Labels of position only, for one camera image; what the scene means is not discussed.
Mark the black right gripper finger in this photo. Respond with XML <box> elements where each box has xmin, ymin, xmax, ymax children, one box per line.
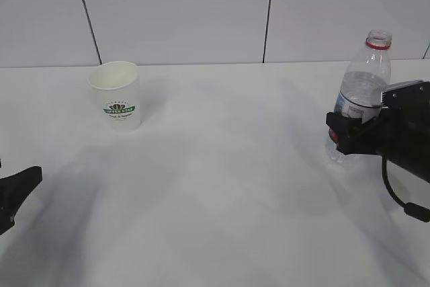
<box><xmin>326</xmin><ymin>112</ymin><xmax>386</xmax><ymax>155</ymax></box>

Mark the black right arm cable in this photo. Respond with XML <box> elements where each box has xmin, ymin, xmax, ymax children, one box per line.
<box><xmin>381</xmin><ymin>155</ymin><xmax>430</xmax><ymax>223</ymax></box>

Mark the white paper cup green logo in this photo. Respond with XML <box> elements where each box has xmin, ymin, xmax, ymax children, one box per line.
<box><xmin>88</xmin><ymin>61</ymin><xmax>141</xmax><ymax>132</ymax></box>

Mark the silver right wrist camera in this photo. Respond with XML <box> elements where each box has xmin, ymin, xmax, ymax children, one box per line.
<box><xmin>381</xmin><ymin>80</ymin><xmax>429</xmax><ymax>110</ymax></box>

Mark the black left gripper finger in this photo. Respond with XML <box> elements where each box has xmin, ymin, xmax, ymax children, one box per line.
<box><xmin>1</xmin><ymin>166</ymin><xmax>42</xmax><ymax>235</ymax></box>

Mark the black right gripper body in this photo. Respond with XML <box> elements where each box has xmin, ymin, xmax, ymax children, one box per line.
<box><xmin>382</xmin><ymin>100</ymin><xmax>429</xmax><ymax>181</ymax></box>

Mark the clear water bottle red label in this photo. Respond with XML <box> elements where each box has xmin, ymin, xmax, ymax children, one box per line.
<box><xmin>324</xmin><ymin>29</ymin><xmax>393</xmax><ymax>163</ymax></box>

